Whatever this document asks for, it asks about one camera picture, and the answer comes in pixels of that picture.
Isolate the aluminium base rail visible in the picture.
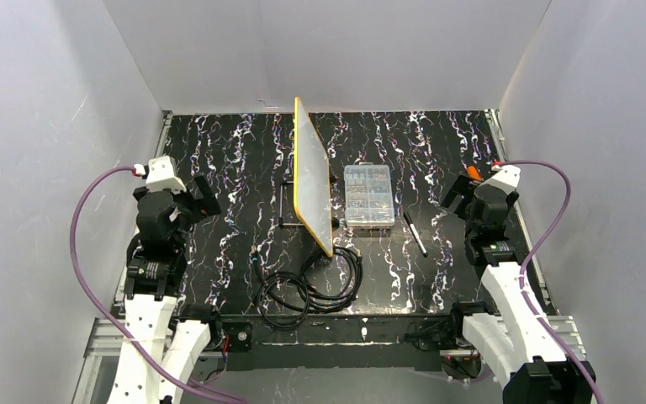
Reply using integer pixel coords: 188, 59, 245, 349
73, 315, 585, 403

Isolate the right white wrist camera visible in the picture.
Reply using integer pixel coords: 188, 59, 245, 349
482, 164, 521, 194

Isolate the black coiled cable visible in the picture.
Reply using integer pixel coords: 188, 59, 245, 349
249, 245, 364, 331

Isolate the orange handled screwdriver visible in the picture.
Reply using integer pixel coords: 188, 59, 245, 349
467, 166, 484, 183

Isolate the clear plastic screw box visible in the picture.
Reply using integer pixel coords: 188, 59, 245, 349
344, 163, 395, 229

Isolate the white whiteboard marker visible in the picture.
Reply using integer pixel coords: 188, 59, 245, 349
403, 211, 429, 258

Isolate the yellow framed whiteboard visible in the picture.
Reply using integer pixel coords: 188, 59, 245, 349
294, 97, 334, 258

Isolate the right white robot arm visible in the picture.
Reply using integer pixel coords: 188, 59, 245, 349
442, 166, 596, 403

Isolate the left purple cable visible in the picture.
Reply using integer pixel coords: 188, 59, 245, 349
70, 165, 249, 404

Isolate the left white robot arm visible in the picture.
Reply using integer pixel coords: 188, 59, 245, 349
108, 172, 212, 403

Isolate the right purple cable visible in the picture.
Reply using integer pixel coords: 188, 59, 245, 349
500, 160, 606, 404

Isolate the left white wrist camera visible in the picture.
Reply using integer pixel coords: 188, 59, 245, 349
146, 156, 187, 194

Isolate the metal whiteboard stand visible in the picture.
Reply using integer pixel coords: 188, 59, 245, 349
278, 177, 340, 231

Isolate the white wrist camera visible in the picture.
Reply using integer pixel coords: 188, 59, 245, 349
146, 156, 187, 194
482, 164, 521, 194

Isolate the purple cable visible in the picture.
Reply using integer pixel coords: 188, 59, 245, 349
70, 165, 249, 404
500, 160, 606, 404

